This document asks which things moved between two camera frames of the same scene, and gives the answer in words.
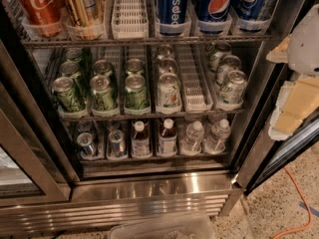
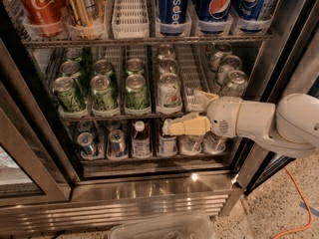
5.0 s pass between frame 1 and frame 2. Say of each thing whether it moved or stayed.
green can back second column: stayed
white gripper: moved
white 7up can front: stayed
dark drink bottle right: stayed
